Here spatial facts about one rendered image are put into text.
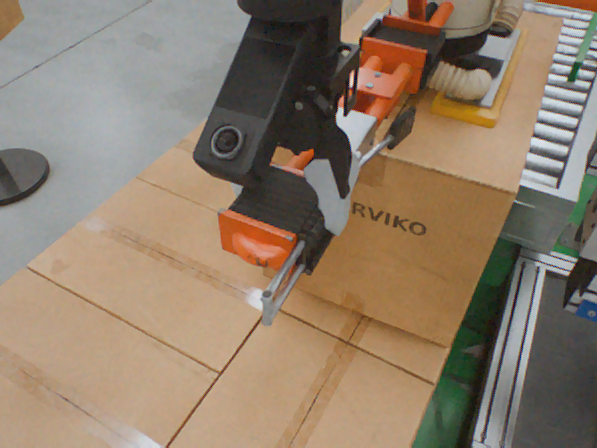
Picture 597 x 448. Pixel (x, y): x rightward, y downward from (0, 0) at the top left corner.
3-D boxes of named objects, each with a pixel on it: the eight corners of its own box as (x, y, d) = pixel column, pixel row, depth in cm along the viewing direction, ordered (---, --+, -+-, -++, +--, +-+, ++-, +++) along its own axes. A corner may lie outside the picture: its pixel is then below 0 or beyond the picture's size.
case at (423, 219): (360, 129, 147) (380, -16, 119) (503, 168, 136) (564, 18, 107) (262, 275, 109) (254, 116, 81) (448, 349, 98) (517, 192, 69)
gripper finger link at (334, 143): (367, 188, 41) (332, 89, 36) (360, 200, 40) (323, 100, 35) (317, 190, 44) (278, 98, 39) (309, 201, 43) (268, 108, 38)
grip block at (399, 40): (373, 52, 75) (378, 11, 71) (439, 67, 73) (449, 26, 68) (352, 78, 70) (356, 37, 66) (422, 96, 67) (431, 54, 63)
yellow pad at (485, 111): (475, 28, 104) (482, 3, 100) (527, 38, 101) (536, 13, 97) (428, 114, 82) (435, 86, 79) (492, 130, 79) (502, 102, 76)
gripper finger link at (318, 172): (384, 201, 47) (355, 113, 42) (362, 245, 44) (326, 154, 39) (354, 202, 49) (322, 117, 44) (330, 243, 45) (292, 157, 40)
